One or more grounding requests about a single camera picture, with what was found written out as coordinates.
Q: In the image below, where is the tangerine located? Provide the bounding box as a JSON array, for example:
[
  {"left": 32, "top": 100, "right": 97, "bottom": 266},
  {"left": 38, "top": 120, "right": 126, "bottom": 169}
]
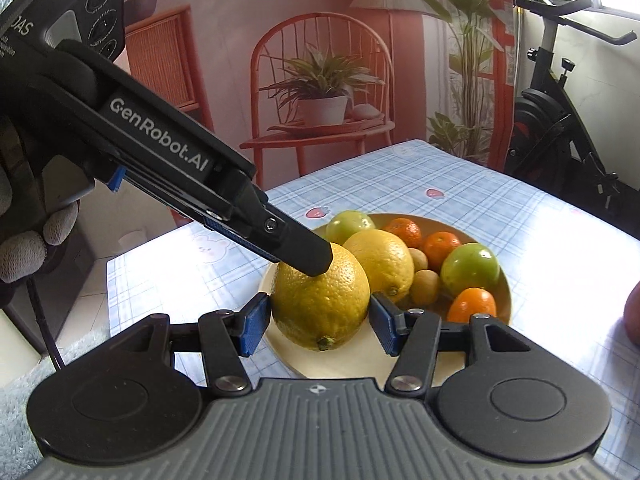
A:
[
  {"left": 446, "top": 287, "right": 498, "bottom": 324},
  {"left": 384, "top": 218, "right": 423, "bottom": 251},
  {"left": 423, "top": 231, "right": 463, "bottom": 271}
]

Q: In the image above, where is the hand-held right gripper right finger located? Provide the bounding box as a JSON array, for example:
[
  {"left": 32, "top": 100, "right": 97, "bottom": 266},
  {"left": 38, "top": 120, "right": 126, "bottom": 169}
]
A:
[{"left": 369, "top": 291, "right": 543, "bottom": 395}]

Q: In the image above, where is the black exercise bike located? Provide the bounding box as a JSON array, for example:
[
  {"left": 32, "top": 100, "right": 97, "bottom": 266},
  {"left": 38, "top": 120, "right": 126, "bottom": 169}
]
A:
[{"left": 502, "top": 0, "right": 640, "bottom": 241}]

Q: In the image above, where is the green apple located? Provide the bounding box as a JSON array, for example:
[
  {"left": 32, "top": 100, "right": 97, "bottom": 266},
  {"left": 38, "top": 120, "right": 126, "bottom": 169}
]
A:
[{"left": 440, "top": 243, "right": 501, "bottom": 297}]

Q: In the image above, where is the grey shaggy rug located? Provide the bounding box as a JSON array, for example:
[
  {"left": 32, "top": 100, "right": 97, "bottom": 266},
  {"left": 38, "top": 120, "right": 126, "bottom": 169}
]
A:
[{"left": 0, "top": 325, "right": 111, "bottom": 461}]

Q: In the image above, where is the small pale green fruit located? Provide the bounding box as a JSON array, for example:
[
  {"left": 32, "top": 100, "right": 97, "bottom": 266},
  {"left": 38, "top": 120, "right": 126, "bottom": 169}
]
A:
[{"left": 326, "top": 211, "right": 377, "bottom": 246}]

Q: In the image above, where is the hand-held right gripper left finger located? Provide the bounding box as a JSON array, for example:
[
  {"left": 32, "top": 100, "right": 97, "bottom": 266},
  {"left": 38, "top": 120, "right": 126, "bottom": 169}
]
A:
[{"left": 102, "top": 291, "right": 272, "bottom": 396}]

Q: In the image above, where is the person's left hand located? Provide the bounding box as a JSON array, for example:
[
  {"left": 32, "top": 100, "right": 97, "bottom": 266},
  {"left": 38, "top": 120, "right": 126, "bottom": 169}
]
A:
[{"left": 0, "top": 115, "right": 81, "bottom": 307}]

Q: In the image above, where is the wall poster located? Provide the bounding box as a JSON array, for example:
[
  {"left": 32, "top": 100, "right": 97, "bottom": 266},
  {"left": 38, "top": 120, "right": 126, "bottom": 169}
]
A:
[{"left": 115, "top": 0, "right": 516, "bottom": 196}]

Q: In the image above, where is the white metal pole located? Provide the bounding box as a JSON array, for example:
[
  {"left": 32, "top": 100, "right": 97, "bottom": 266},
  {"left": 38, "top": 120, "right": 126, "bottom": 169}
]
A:
[{"left": 510, "top": 0, "right": 526, "bottom": 96}]

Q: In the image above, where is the cream round plate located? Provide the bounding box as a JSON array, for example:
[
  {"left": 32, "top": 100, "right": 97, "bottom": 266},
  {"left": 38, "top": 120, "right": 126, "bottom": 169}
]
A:
[{"left": 262, "top": 213, "right": 512, "bottom": 380}]

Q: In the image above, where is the yellow lemon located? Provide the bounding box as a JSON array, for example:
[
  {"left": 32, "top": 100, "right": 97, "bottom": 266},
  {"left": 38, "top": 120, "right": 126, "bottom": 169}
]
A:
[{"left": 343, "top": 230, "right": 416, "bottom": 303}]

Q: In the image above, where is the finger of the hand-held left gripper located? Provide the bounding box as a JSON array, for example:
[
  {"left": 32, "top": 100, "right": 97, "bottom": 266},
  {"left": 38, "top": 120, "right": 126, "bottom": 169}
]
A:
[{"left": 121, "top": 172, "right": 334, "bottom": 277}]

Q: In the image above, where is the red apple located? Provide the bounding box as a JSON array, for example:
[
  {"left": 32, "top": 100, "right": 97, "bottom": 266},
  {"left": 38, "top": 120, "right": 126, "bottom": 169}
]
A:
[{"left": 621, "top": 280, "right": 640, "bottom": 346}]

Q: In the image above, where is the large yellow orange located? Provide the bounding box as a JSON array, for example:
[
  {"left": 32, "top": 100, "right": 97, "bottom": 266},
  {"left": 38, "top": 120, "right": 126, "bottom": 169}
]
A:
[{"left": 270, "top": 242, "right": 372, "bottom": 352}]

